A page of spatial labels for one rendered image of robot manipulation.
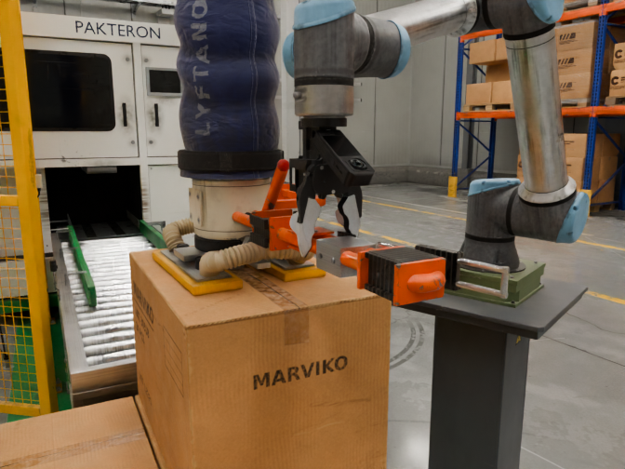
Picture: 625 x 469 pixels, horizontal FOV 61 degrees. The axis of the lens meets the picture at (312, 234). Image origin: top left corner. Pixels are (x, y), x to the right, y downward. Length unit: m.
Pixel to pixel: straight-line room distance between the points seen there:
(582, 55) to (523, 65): 7.72
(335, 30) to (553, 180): 0.92
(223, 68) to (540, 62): 0.75
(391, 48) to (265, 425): 0.67
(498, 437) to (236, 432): 1.04
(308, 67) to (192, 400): 0.56
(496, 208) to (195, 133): 0.94
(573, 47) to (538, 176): 7.72
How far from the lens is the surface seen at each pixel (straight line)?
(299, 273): 1.10
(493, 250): 1.69
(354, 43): 0.82
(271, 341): 0.94
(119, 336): 2.01
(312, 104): 0.79
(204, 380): 0.92
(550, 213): 1.59
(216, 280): 1.05
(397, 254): 0.67
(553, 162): 1.53
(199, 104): 1.11
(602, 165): 9.48
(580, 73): 9.10
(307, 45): 0.80
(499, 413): 1.80
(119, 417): 1.49
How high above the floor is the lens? 1.25
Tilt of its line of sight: 11 degrees down
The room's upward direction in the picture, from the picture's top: straight up
